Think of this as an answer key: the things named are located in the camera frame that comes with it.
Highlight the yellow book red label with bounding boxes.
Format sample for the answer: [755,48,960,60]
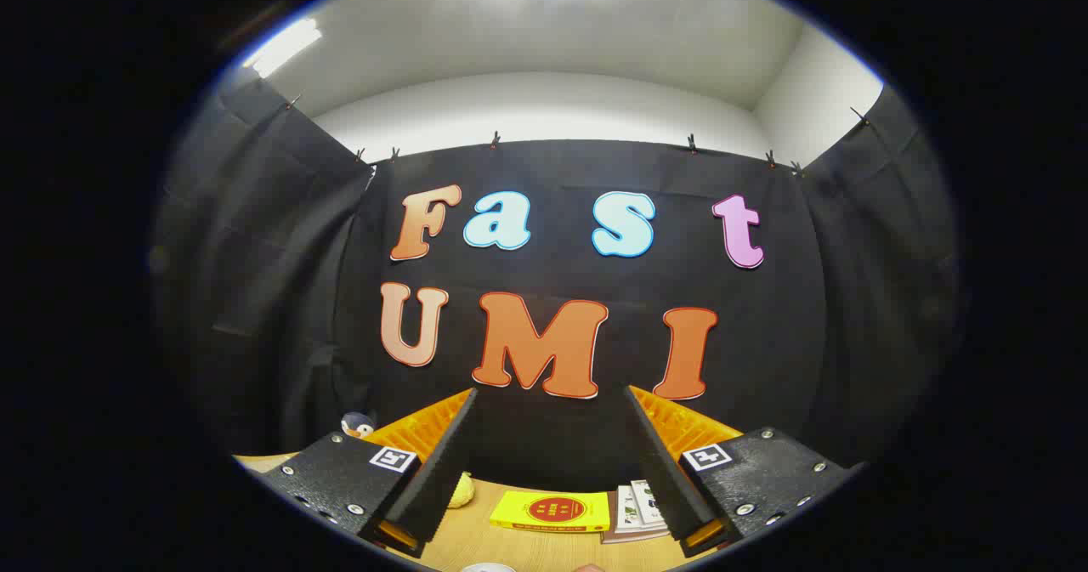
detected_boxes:
[490,490,611,534]

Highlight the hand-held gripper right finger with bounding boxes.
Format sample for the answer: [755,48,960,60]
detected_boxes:
[625,384,864,558]

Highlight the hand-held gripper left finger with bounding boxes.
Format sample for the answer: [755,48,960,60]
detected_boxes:
[255,388,479,558]

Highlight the ceiling light panel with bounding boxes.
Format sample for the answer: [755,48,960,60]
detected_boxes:
[242,18,324,78]

